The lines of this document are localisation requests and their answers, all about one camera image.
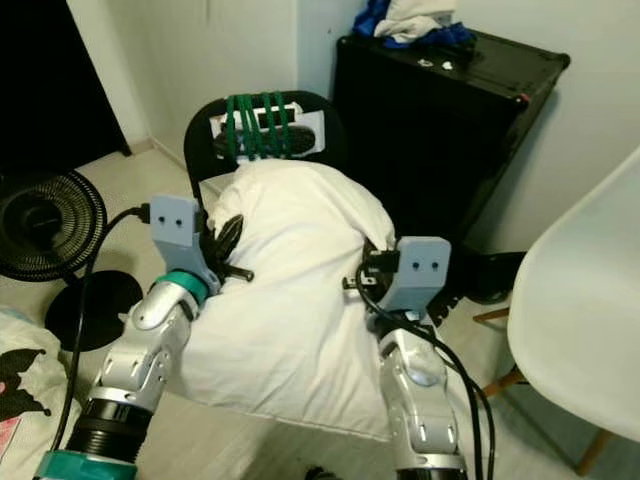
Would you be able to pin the plain white pillow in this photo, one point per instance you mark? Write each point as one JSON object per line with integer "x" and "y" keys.
{"x": 290, "y": 290}

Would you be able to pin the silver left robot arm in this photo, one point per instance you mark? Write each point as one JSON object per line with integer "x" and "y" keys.
{"x": 140, "y": 350}

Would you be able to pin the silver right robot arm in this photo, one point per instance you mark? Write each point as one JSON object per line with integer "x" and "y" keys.
{"x": 420, "y": 400}

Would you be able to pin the black round-back chair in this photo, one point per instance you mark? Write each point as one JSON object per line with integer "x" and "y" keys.
{"x": 200, "y": 140}

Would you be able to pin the white shell chair wooden legs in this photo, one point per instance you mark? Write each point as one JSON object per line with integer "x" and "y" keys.
{"x": 580, "y": 320}

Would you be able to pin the black round fan base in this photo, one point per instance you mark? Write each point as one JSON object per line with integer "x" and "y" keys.
{"x": 105, "y": 312}

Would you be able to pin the black cabinet case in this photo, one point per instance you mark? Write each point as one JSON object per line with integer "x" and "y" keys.
{"x": 440, "y": 130}

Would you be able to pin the black fan head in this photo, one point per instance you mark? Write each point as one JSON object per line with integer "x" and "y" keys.
{"x": 45, "y": 225}

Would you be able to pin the blue cloth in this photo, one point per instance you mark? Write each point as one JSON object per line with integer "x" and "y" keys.
{"x": 458, "y": 33}

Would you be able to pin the cartoon print white bedding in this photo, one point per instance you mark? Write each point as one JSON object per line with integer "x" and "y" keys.
{"x": 25, "y": 400}

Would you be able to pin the white crumpled cloth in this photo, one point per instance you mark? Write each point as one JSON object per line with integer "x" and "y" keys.
{"x": 420, "y": 18}

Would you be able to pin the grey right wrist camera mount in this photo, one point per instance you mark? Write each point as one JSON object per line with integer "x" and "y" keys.
{"x": 425, "y": 270}

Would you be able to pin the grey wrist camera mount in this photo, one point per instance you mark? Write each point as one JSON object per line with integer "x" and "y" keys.
{"x": 175, "y": 225}
{"x": 425, "y": 270}

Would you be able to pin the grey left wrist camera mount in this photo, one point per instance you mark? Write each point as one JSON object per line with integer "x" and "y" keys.
{"x": 175, "y": 225}

